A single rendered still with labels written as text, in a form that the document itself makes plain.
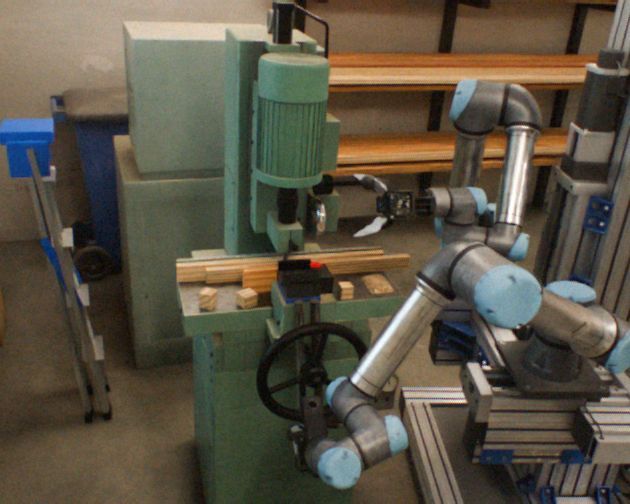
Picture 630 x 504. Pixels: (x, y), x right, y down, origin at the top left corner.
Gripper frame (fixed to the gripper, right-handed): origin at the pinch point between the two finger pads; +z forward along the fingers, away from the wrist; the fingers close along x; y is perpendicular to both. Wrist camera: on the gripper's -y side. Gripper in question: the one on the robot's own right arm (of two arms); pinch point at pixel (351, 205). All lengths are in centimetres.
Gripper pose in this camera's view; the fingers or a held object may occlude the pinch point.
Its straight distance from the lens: 166.0
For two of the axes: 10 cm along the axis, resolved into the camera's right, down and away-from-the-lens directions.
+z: -9.6, 0.5, -2.7
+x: 0.2, 9.9, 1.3
